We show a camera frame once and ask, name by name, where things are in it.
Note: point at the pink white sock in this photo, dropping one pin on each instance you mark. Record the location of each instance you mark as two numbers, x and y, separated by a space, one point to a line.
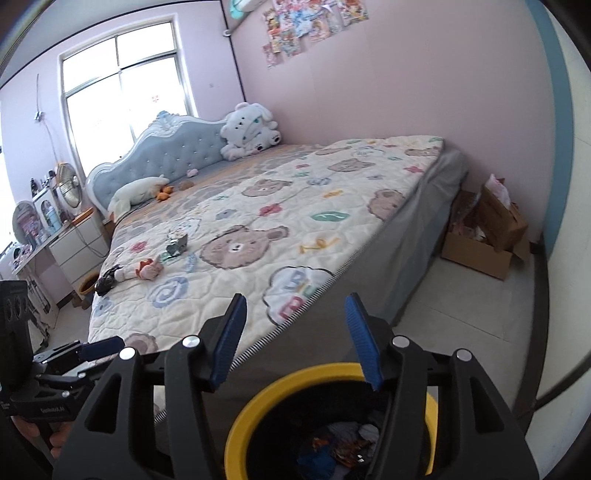
147 269

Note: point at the round vanity mirror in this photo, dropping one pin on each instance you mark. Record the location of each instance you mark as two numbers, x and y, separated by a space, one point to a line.
25 222

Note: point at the yellow rimmed trash bin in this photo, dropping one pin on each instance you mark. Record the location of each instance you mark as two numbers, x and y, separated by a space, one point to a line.
329 407

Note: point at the silver green foil wrapper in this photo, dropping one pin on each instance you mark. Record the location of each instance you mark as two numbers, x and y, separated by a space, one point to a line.
177 243

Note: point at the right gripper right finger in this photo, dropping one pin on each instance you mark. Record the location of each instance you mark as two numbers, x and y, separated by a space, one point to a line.
445 417

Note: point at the person left hand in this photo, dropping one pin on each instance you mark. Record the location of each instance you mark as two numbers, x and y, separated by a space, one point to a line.
32 433

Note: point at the white plush bear toy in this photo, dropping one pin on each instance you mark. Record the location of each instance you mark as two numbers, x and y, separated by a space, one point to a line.
248 130

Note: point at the blue rubber glove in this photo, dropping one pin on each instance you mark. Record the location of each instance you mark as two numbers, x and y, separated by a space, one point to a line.
317 465

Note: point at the cardboard box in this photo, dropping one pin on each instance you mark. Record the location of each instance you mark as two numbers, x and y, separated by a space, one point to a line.
486 230

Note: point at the white goose plush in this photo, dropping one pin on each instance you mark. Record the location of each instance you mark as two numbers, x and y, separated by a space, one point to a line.
134 193

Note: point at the anime posters on wall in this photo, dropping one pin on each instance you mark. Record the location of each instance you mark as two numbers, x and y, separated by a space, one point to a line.
289 23

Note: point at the blue white candy wrapper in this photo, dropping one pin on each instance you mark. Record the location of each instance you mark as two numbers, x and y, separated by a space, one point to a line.
190 263

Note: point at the white drawer cabinet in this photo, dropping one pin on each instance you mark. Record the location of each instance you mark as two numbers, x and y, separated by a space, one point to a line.
80 249

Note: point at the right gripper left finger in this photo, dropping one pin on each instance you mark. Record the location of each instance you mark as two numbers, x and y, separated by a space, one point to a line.
145 418

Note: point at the white desk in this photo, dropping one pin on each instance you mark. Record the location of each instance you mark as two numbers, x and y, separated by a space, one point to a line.
49 290

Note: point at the bear pattern quilt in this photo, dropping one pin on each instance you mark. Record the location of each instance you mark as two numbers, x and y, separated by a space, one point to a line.
279 238

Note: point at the blue tufted headboard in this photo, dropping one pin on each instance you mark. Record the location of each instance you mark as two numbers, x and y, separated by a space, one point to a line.
169 147

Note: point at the round standing fan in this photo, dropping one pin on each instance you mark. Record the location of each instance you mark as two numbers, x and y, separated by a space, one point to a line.
68 186

